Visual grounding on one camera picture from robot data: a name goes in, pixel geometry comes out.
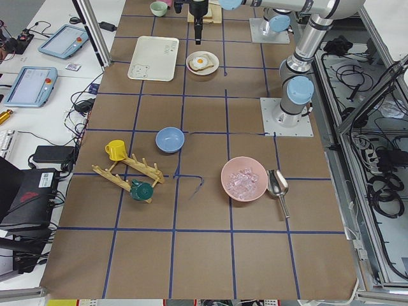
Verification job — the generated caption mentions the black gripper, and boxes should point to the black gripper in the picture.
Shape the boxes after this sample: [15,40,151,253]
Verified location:
[174,0,208,44]

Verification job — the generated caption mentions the white round plate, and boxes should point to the white round plate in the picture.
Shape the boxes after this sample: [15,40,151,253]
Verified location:
[186,51,219,76]

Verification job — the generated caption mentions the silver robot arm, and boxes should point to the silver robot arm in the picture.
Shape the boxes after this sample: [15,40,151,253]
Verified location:
[219,1,364,128]
[173,1,291,45]

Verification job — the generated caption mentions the wooden cutting board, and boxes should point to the wooden cutting board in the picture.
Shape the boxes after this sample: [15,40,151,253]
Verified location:
[203,4,222,24]

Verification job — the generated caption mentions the light green bowl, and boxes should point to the light green bowl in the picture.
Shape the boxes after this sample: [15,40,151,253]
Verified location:
[150,1,168,17]

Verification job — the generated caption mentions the toast with fried egg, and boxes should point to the toast with fried egg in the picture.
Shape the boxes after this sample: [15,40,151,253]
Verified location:
[189,54,214,71]

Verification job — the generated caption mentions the cream bear tray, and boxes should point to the cream bear tray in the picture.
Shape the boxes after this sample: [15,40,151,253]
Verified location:
[127,36,179,82]

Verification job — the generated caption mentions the small black power adapter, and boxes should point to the small black power adapter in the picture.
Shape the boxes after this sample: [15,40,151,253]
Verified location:
[99,22,117,32]

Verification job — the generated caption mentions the blue bowl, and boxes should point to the blue bowl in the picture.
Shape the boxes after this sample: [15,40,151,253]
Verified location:
[156,127,185,154]

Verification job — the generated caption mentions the upper blue teach pendant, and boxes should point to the upper blue teach pendant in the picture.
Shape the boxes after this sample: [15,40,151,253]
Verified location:
[38,24,89,59]

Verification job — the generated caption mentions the blue teach pendant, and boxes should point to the blue teach pendant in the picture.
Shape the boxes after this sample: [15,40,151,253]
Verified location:
[38,24,89,59]
[4,66,58,108]

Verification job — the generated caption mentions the yellow mug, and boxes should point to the yellow mug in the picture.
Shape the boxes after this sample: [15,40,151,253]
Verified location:
[105,140,128,161]

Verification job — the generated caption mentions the pink bowl with ice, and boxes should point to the pink bowl with ice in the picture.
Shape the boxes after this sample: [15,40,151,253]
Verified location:
[221,156,268,202]

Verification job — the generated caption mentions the lower blue teach pendant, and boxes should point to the lower blue teach pendant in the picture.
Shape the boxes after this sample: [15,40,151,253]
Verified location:
[4,66,58,108]

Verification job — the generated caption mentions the wooden cup rack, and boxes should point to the wooden cup rack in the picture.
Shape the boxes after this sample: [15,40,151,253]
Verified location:
[91,153,166,204]

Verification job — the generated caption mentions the dark green mug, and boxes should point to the dark green mug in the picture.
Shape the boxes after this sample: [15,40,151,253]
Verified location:
[130,179,154,201]

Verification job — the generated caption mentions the metal scoop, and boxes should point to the metal scoop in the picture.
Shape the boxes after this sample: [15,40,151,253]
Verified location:
[266,169,290,219]

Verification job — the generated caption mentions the black power brick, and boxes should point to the black power brick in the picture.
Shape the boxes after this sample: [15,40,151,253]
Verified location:
[27,145,75,171]

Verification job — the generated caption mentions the black red computer box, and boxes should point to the black red computer box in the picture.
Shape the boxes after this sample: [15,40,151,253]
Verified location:
[0,156,69,275]

